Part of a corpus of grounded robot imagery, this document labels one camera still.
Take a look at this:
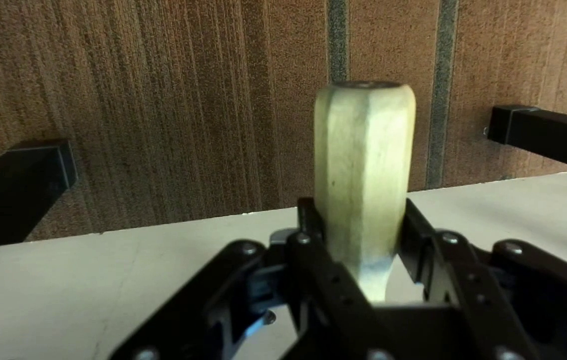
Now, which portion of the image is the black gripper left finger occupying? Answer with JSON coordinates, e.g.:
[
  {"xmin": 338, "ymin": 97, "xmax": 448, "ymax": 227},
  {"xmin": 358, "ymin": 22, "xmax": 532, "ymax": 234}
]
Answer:
[{"xmin": 286, "ymin": 199, "xmax": 374, "ymax": 360}]

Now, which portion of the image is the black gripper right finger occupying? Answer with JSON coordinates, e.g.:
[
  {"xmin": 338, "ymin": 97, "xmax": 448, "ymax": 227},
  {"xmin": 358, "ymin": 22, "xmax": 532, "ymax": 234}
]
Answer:
[{"xmin": 400, "ymin": 202, "xmax": 538, "ymax": 360}]

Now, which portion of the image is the wooden foosball rod handle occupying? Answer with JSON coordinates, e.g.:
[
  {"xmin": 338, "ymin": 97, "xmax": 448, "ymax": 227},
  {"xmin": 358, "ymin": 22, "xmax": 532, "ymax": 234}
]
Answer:
[{"xmin": 314, "ymin": 82, "xmax": 416, "ymax": 302}]

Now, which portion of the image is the black table leg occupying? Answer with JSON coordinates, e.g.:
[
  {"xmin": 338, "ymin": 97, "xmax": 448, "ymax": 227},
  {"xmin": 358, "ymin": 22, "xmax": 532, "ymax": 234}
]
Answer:
[
  {"xmin": 486, "ymin": 106, "xmax": 567, "ymax": 165},
  {"xmin": 0, "ymin": 139, "xmax": 79, "ymax": 247}
]

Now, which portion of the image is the foosball table cabinet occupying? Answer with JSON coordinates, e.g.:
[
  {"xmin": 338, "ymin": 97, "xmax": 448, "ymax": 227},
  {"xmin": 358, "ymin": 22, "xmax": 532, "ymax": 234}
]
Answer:
[{"xmin": 0, "ymin": 172, "xmax": 567, "ymax": 360}]

